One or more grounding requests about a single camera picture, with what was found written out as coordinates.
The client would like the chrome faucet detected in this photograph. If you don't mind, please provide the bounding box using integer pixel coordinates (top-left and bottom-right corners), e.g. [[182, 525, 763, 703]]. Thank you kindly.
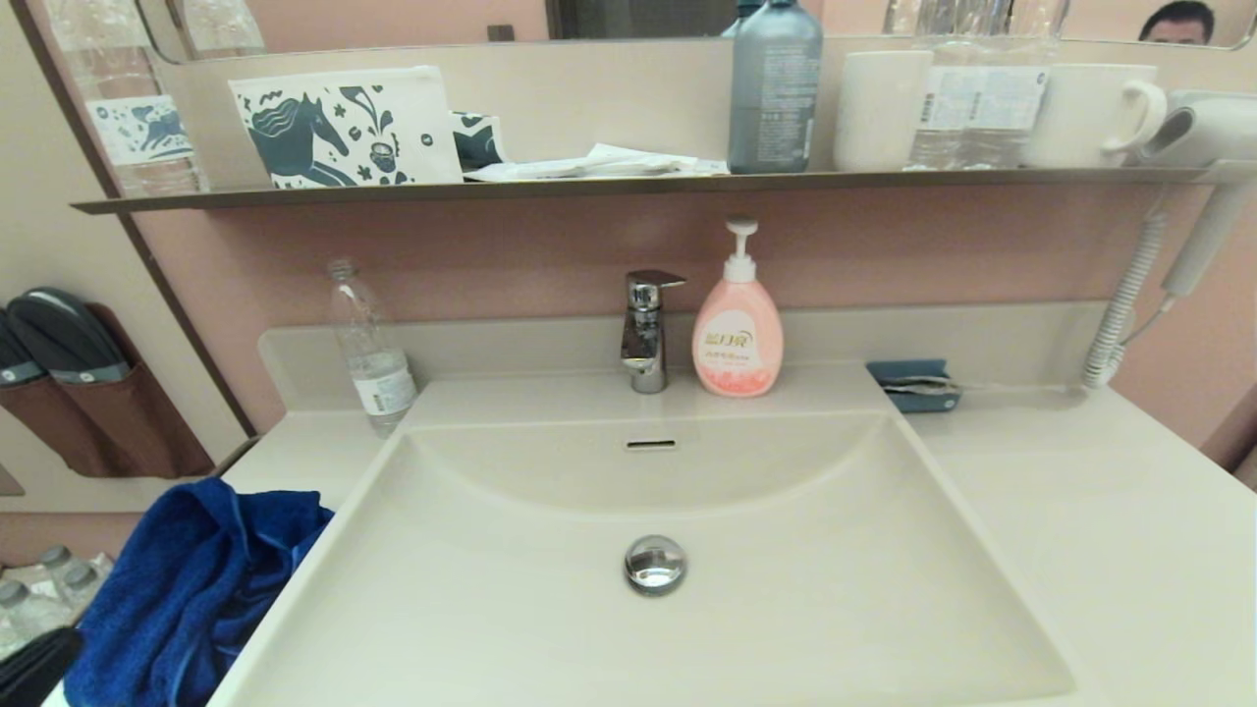
[[620, 269, 688, 395]]

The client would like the dark blue towel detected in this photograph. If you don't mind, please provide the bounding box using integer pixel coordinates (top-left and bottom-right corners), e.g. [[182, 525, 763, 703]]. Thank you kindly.
[[64, 477, 335, 707]]

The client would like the white ceramic sink basin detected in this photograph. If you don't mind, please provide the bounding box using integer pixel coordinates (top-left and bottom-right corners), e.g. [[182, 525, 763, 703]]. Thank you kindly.
[[208, 365, 1077, 707]]

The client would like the pink soap pump bottle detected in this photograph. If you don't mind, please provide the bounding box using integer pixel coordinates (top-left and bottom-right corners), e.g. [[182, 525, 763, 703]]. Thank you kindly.
[[691, 218, 785, 399]]

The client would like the white crumpled towel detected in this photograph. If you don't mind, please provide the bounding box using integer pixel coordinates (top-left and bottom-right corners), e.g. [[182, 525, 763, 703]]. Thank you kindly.
[[462, 143, 730, 184]]

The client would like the chrome drain stopper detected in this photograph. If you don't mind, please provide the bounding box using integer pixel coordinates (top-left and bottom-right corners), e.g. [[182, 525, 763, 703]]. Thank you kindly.
[[624, 534, 688, 597]]

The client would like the clear plastic water bottle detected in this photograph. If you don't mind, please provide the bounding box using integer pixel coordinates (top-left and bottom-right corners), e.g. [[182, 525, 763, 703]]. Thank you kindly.
[[327, 257, 419, 439]]

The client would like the small dark patterned pouch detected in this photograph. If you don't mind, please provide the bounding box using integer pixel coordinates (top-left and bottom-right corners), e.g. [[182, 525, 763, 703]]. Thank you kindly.
[[450, 111, 508, 174]]

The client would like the teal soap tray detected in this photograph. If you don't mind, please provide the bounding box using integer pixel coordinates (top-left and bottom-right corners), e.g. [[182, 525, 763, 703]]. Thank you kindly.
[[866, 358, 963, 414]]

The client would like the grey lotion bottle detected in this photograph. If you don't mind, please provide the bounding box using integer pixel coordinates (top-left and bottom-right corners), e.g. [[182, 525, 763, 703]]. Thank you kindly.
[[728, 0, 824, 175]]

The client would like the white horse print pouch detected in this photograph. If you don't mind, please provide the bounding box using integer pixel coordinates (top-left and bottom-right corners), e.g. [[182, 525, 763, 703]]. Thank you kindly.
[[228, 66, 465, 190]]

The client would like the labelled clear water bottle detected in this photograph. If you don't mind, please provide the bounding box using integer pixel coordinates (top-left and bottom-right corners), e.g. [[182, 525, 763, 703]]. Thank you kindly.
[[977, 0, 1057, 170], [908, 0, 983, 171]]

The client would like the horse label clear bottle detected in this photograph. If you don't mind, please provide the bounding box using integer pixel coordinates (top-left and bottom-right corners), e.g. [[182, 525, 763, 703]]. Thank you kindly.
[[44, 0, 202, 195]]

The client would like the dark grey slipper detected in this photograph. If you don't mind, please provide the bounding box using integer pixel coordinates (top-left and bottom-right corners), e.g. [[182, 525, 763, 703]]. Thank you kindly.
[[0, 309, 45, 387], [5, 287, 132, 384]]

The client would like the white hair dryer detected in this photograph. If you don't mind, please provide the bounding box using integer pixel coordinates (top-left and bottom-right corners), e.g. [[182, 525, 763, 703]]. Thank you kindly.
[[1139, 90, 1257, 298]]

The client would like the metal wall shelf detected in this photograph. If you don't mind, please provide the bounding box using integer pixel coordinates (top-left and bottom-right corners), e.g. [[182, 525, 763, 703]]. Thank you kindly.
[[71, 162, 1257, 215]]

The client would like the white handleless cup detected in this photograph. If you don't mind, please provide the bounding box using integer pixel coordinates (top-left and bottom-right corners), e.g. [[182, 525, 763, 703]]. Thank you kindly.
[[834, 50, 934, 174]]

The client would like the wall mirror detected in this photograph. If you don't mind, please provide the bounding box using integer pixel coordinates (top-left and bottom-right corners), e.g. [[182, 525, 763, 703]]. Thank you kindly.
[[133, 0, 1257, 62]]

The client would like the white coiled dryer cord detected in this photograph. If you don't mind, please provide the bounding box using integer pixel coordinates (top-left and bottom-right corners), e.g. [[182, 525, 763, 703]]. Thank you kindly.
[[1080, 211, 1179, 392]]

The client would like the white mug with handle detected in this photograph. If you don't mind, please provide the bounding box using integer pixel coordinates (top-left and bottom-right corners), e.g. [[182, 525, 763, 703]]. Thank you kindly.
[[1021, 64, 1168, 170]]

